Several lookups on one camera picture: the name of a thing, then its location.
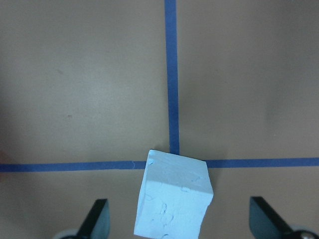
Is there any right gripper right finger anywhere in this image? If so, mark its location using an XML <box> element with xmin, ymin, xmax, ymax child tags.
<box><xmin>249</xmin><ymin>196</ymin><xmax>294</xmax><ymax>239</ymax></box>

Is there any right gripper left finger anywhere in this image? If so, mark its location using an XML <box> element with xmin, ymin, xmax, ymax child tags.
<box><xmin>75</xmin><ymin>199</ymin><xmax>110</xmax><ymax>239</ymax></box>

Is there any light blue foam block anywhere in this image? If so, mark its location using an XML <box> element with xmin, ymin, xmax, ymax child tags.
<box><xmin>134</xmin><ymin>149</ymin><xmax>213</xmax><ymax>239</ymax></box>

